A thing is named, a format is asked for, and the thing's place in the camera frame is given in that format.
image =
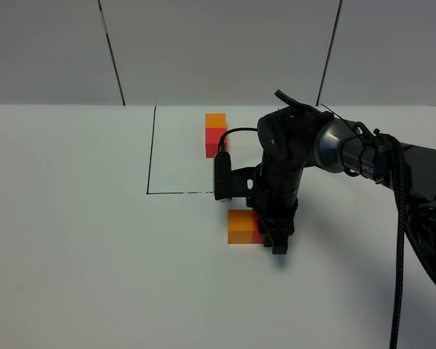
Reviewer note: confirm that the red template cube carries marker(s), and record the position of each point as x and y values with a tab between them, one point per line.
212	138

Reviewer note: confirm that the orange template cube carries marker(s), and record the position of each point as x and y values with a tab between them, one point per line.
215	120

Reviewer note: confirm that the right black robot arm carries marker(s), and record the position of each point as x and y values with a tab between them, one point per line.
298	137

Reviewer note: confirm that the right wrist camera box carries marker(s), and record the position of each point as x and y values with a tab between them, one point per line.
230	183

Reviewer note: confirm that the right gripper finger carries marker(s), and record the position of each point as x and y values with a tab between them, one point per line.
279	237
263	232

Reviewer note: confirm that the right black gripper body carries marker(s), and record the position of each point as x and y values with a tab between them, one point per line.
277	185

